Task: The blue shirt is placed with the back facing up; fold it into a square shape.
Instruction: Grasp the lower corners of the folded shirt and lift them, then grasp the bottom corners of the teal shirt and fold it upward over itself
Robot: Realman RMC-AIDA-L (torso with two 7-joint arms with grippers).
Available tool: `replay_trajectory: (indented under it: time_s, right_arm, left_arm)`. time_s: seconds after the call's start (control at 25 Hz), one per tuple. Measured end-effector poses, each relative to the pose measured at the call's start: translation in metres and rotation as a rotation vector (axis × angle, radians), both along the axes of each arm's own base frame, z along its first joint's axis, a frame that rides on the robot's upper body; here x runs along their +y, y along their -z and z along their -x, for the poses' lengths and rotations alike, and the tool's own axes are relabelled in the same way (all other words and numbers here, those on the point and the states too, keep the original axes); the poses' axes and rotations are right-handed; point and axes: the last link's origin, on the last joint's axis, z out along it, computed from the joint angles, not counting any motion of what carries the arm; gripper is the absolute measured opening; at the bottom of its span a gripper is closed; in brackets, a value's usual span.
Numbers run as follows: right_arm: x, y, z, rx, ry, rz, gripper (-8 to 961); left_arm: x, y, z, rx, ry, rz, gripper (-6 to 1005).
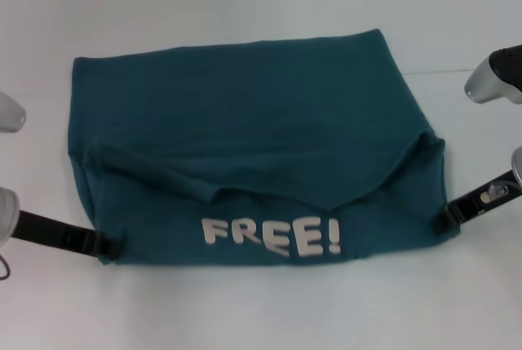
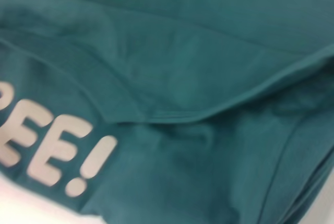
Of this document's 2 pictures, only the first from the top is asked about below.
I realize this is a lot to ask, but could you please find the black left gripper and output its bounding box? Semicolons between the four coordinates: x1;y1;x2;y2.
11;208;126;262

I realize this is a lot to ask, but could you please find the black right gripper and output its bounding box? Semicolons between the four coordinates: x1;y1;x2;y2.
431;167;522;236

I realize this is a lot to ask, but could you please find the teal blue t-shirt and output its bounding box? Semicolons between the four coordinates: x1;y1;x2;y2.
67;29;462;269

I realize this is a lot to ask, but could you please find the right gripper cable with plug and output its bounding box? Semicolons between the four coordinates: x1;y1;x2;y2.
480;179;515;205

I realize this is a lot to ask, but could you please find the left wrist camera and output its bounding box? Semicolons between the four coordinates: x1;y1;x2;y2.
0;90;27;135

